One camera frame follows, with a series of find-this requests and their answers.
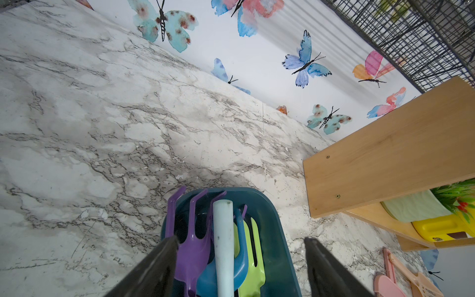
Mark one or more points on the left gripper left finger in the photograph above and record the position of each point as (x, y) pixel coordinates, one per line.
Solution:
(153, 276)

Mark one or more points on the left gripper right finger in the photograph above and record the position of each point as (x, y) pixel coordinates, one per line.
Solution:
(327, 276)

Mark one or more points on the purple fork pink handle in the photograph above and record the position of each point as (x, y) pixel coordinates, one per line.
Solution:
(193, 254)

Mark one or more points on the blue rake yellow handle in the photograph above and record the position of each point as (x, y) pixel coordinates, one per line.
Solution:
(206, 284)

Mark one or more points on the green rake brown handle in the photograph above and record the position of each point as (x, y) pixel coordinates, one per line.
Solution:
(256, 277)

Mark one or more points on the teal plastic storage box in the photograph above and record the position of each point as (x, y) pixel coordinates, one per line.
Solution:
(281, 279)

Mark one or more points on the pink hand brush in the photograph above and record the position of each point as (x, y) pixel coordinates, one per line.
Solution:
(386, 287)

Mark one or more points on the pink dustpan scoop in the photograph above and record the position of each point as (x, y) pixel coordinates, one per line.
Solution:
(421, 285)

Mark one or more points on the yellow plastic jar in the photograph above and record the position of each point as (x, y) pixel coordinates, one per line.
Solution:
(438, 225)

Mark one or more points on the potted red flower plant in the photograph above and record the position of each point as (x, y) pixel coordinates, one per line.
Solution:
(453, 199)

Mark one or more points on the wooden shelf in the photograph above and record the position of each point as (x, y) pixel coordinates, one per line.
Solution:
(426, 143)

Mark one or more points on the black wire wall basket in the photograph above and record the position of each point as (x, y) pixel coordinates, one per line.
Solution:
(429, 42)

